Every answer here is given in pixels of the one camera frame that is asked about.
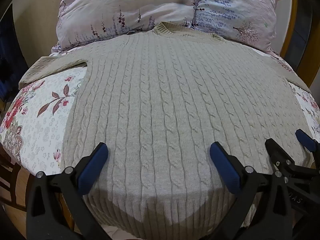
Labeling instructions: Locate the white floral bed sheet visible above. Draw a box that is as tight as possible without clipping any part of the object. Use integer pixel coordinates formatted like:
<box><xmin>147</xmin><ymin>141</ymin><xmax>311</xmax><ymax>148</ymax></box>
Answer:
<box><xmin>0</xmin><ymin>44</ymin><xmax>320</xmax><ymax>180</ymax></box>

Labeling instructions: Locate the dark blue cloth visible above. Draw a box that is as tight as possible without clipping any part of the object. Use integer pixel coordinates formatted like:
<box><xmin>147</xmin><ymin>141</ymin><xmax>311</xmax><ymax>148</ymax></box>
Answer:
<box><xmin>0</xmin><ymin>17</ymin><xmax>29</xmax><ymax>100</ymax></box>

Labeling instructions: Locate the dark wooden furniture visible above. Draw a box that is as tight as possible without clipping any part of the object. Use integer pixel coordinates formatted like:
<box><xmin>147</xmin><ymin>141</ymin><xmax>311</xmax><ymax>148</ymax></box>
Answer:
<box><xmin>0</xmin><ymin>145</ymin><xmax>29</xmax><ymax>207</ymax></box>

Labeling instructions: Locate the pink pillow with sprig print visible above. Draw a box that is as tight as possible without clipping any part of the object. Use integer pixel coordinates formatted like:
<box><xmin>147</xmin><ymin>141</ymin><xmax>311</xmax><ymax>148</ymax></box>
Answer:
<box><xmin>56</xmin><ymin>0</ymin><xmax>198</xmax><ymax>51</ymax></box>

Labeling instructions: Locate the beige cable-knit sweater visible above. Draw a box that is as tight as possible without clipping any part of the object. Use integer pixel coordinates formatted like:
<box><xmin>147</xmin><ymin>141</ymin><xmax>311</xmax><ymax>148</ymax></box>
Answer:
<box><xmin>19</xmin><ymin>22</ymin><xmax>315</xmax><ymax>238</ymax></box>

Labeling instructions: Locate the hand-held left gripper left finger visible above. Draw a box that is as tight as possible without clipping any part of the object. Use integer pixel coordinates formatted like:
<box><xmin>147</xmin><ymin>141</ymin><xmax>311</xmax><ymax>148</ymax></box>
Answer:
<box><xmin>26</xmin><ymin>142</ymin><xmax>110</xmax><ymax>240</ymax></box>

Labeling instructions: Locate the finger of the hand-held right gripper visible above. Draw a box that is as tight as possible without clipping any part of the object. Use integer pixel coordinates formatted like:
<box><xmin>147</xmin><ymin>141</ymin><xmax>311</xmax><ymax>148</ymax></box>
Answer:
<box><xmin>295</xmin><ymin>129</ymin><xmax>320</xmax><ymax>168</ymax></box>
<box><xmin>265</xmin><ymin>138</ymin><xmax>320</xmax><ymax>182</ymax></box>

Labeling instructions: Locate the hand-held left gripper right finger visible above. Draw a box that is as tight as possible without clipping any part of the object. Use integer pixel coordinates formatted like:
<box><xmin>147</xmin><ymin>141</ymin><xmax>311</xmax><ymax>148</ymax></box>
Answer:
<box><xmin>209</xmin><ymin>141</ymin><xmax>295</xmax><ymax>240</ymax></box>

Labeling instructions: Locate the pink pillow with tree print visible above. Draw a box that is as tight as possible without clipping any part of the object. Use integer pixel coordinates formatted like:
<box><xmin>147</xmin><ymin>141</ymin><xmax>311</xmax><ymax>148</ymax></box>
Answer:
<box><xmin>192</xmin><ymin>0</ymin><xmax>283</xmax><ymax>56</ymax></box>

